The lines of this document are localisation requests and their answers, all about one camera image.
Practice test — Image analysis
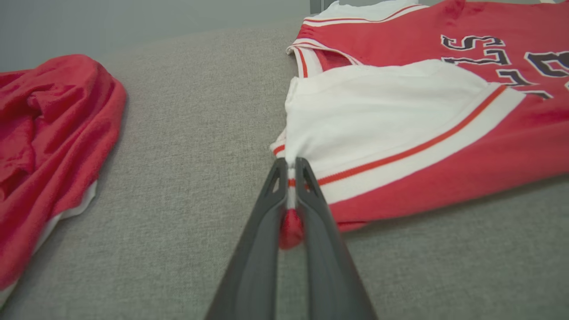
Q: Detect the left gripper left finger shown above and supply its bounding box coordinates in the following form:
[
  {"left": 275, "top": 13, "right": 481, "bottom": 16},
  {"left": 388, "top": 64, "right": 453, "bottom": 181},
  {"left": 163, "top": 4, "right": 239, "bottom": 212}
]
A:
[{"left": 204, "top": 158, "right": 289, "bottom": 320}]

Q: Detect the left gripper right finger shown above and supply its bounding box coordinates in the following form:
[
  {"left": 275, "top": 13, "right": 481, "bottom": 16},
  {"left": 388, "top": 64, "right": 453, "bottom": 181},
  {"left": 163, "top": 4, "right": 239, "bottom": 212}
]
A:
[{"left": 295, "top": 157, "right": 378, "bottom": 320}]

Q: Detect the red white lettered jersey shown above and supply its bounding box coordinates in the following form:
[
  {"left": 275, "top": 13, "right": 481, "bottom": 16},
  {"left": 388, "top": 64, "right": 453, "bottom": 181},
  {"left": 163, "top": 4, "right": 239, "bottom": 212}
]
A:
[{"left": 270, "top": 0, "right": 569, "bottom": 250}]

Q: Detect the red shorts white trim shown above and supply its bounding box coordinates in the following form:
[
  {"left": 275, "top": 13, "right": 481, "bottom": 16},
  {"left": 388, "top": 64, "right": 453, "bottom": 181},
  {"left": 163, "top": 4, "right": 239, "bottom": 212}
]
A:
[{"left": 0, "top": 54, "right": 128, "bottom": 308}]

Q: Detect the grey fabric sofa seat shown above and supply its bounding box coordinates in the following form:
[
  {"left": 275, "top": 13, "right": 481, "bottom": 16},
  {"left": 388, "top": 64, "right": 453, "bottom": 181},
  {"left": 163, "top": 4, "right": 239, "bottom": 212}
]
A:
[{"left": 0, "top": 17, "right": 569, "bottom": 320}]

